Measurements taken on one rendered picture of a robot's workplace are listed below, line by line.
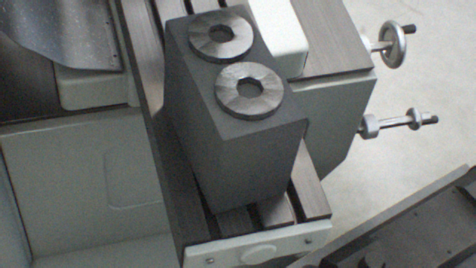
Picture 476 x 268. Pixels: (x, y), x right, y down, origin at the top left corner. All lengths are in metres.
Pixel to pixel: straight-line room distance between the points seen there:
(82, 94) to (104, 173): 0.26
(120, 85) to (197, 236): 0.43
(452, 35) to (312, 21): 1.27
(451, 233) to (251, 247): 0.60
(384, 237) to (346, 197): 0.75
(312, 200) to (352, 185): 1.18
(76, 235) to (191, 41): 0.91
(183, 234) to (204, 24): 0.30
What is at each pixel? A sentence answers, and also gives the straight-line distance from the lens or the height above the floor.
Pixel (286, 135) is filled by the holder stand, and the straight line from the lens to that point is 0.92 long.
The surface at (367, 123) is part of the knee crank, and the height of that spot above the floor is 0.55.
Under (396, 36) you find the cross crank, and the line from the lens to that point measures 1.69.
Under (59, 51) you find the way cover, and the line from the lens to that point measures 1.27.
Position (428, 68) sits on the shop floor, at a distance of 2.64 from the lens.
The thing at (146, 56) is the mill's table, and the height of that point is 0.94.
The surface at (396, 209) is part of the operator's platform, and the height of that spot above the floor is 0.40.
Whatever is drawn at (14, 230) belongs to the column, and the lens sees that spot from 1.64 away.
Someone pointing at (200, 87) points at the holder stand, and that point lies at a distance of 0.92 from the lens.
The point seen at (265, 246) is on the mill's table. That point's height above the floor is 0.91.
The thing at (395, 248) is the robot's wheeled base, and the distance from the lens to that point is 1.47.
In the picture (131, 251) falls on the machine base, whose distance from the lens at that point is 1.83.
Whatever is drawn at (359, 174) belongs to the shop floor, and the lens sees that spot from 2.28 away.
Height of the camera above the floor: 1.83
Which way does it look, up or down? 53 degrees down
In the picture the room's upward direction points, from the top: 9 degrees clockwise
